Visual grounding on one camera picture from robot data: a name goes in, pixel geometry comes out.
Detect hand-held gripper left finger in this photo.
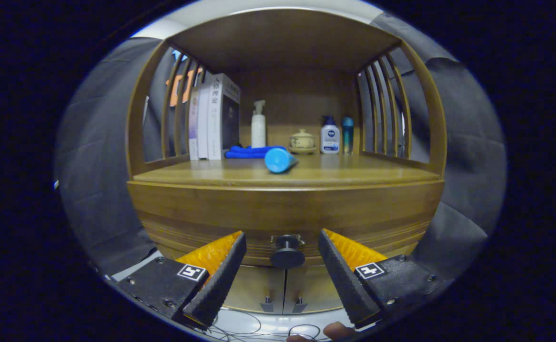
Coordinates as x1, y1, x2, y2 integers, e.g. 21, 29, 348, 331
114, 230, 248, 329

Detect plain white book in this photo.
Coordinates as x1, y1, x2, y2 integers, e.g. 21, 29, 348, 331
197, 83, 210, 160

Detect blue squeeze tube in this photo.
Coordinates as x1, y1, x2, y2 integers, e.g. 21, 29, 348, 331
264, 147, 299, 174

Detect wooden drawer with black knob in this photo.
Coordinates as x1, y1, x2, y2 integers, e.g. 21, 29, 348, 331
127, 180, 446, 270

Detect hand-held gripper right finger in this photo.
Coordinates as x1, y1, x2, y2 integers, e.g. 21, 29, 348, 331
317, 228, 450, 329

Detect teal spray bottle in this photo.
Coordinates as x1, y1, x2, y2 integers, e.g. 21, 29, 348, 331
342, 116, 355, 155

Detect white pump bottle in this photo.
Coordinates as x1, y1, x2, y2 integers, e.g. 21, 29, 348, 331
251, 100, 267, 148

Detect white lotion bottle blue cap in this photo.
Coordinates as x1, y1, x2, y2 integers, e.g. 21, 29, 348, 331
320, 115, 340, 155

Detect lilac book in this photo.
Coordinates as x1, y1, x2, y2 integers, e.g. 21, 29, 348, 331
189, 87, 200, 161

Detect wooden cabinet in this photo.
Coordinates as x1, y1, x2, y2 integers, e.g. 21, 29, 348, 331
125, 7, 449, 315

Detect lidded ceramic tea cup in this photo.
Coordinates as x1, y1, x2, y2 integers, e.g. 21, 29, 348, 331
288, 128, 317, 155

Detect blue cloth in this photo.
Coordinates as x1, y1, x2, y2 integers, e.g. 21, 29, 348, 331
224, 145, 288, 159

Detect white book with portrait cover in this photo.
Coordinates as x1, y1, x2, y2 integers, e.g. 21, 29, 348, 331
207, 73, 241, 161

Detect wooden countertop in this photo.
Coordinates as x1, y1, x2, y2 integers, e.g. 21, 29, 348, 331
133, 151, 442, 188

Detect black floor cables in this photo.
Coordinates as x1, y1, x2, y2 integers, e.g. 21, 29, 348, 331
202, 311, 326, 342

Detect wooden cabinet door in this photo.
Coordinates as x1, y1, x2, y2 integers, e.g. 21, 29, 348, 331
221, 265, 286, 314
284, 266, 350, 314

